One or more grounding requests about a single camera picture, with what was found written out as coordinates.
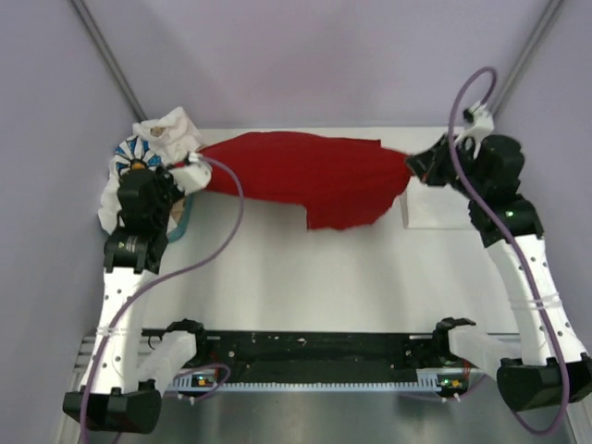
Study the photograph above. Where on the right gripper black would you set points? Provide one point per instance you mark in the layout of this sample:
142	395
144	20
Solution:
428	164

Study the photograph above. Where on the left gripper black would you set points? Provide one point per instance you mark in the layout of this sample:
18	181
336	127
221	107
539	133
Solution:
164	176

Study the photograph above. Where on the red t shirt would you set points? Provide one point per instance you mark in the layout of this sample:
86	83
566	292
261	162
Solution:
340	182

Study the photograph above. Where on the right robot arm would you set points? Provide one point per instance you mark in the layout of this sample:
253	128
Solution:
550	365

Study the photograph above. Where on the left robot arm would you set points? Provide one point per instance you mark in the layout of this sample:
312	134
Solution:
119	392

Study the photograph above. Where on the teal plastic bin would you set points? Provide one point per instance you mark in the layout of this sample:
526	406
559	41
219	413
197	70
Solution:
179	219

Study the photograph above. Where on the folded white t shirt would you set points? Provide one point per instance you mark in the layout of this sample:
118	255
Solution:
434	209

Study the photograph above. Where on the white flower print t shirt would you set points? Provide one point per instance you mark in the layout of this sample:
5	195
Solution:
133	153

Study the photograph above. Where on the white crumpled t shirt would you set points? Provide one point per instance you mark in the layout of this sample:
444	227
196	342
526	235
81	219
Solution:
172	137

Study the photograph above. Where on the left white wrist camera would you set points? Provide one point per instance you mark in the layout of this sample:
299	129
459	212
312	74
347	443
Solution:
193	175

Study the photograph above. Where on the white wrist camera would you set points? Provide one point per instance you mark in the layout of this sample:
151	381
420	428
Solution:
479	124
193	175

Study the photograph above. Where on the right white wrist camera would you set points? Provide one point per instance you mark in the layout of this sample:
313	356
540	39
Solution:
479	124

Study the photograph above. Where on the right aluminium frame post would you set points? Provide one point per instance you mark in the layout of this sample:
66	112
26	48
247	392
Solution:
544	23

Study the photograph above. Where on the aluminium frame post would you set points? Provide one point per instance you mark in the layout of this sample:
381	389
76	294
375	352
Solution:
108	58
544	23

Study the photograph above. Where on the left aluminium frame post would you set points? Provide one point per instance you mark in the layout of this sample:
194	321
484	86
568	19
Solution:
108	58

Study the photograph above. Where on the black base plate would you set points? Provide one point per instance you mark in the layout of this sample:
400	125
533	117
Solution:
309	357

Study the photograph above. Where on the grey slotted cable duct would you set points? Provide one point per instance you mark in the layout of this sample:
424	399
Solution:
198	383

